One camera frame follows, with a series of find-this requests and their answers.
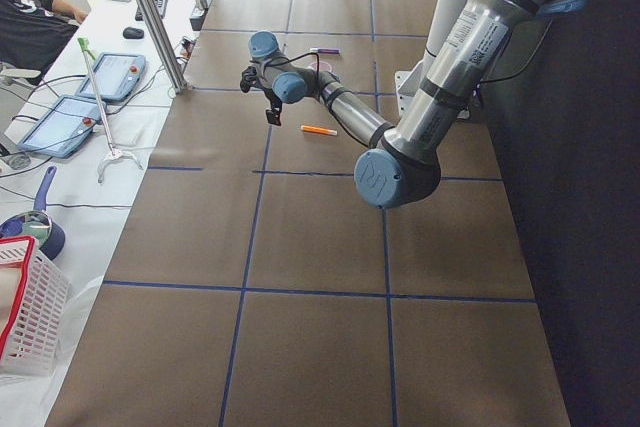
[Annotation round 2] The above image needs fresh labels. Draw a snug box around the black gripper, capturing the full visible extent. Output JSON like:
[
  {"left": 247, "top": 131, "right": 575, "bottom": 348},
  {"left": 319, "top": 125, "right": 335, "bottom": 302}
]
[{"left": 240, "top": 66, "right": 282, "bottom": 126}]

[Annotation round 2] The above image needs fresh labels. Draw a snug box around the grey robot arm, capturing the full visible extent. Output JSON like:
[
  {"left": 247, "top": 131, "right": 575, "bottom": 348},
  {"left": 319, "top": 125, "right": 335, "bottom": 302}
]
[{"left": 240, "top": 0, "right": 586, "bottom": 208}]

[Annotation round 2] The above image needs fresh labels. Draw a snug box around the orange highlighter pen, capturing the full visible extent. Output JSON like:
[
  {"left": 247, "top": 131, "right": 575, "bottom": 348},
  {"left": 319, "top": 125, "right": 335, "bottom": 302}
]
[{"left": 300, "top": 125, "right": 338, "bottom": 136}]

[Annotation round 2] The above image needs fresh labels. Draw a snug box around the pink mesh pen holder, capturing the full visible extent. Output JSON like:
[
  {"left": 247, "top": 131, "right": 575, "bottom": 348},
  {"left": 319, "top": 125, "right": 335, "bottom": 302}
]
[{"left": 307, "top": 61, "right": 333, "bottom": 72}]

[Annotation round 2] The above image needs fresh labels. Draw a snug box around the purple highlighter pen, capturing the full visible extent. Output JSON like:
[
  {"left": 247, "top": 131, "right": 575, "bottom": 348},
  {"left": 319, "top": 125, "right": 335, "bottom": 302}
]
[{"left": 309, "top": 47, "right": 341, "bottom": 55}]

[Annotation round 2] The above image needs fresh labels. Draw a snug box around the small grey box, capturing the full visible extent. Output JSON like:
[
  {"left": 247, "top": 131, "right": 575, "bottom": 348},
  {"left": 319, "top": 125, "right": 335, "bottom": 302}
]
[{"left": 189, "top": 7, "right": 208, "bottom": 32}]

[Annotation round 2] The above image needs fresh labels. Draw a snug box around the small metal can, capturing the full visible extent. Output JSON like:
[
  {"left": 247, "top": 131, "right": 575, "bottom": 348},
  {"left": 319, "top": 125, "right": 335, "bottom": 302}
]
[{"left": 195, "top": 0, "right": 208, "bottom": 11}]

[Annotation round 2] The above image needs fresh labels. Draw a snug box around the blue teach pendant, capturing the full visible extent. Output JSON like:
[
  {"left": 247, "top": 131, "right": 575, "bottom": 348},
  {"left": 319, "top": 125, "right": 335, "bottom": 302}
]
[
  {"left": 17, "top": 95, "right": 100, "bottom": 158},
  {"left": 87, "top": 52, "right": 146, "bottom": 102}
]

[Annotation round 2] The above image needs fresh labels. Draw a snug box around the black computer mouse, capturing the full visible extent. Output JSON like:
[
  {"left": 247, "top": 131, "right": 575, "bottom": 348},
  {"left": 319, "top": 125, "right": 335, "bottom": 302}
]
[{"left": 122, "top": 27, "right": 145, "bottom": 40}]

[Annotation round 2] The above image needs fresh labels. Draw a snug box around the person in black shirt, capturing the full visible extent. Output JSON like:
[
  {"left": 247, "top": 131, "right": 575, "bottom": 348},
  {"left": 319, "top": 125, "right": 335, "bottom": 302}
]
[{"left": 1, "top": 0, "right": 87, "bottom": 75}]

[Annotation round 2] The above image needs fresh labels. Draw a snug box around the red white plastic basket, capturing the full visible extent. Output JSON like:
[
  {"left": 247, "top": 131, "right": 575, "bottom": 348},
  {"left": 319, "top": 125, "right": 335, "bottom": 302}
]
[{"left": 1, "top": 236, "right": 70, "bottom": 377}]

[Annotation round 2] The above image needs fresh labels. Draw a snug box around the black pendant cable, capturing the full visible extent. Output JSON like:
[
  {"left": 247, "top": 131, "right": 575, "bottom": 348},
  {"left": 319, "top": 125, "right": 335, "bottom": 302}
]
[{"left": 0, "top": 64, "right": 171, "bottom": 213}]

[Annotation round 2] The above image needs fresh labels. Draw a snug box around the green handled reacher grabber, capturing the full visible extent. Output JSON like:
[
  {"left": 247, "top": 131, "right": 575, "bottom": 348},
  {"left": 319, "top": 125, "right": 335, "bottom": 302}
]
[{"left": 78, "top": 38, "right": 144, "bottom": 185}]

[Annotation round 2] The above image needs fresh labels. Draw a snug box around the aluminium frame post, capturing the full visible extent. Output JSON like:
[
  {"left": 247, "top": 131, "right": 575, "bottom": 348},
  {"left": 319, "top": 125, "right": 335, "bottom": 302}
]
[{"left": 137, "top": 0, "right": 187, "bottom": 94}]

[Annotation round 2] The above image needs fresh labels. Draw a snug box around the purple handled saucepan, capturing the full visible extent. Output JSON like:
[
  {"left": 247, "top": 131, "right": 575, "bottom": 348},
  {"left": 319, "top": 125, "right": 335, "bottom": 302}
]
[{"left": 1, "top": 166, "right": 66, "bottom": 260}]

